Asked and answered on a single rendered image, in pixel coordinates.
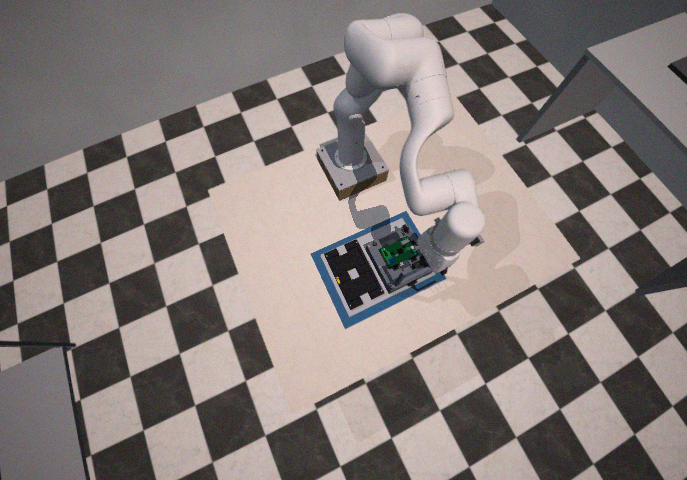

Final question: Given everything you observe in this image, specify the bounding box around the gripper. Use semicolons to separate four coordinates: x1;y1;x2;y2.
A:
417;225;461;275

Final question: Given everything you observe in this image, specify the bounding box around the green circuit board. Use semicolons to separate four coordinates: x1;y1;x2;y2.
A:
380;237;418;267

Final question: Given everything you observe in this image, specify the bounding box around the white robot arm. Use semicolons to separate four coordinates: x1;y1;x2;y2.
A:
333;13;486;256

